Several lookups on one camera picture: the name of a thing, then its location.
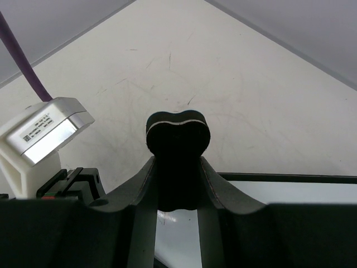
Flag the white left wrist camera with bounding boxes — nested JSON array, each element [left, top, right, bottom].
[[1, 97, 95, 199]]

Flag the black blue whiteboard eraser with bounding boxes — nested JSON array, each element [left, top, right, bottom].
[[146, 110, 211, 212]]

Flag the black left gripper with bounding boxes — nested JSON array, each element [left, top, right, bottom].
[[0, 166, 107, 203]]

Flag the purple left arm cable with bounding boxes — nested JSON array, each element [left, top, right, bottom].
[[0, 9, 53, 103]]

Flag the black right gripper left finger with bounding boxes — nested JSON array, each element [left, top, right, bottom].
[[1, 158, 157, 267]]

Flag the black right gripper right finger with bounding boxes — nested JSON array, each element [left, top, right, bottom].
[[197, 157, 356, 267]]

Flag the small black-framed whiteboard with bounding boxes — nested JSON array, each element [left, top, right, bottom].
[[153, 181, 356, 267]]

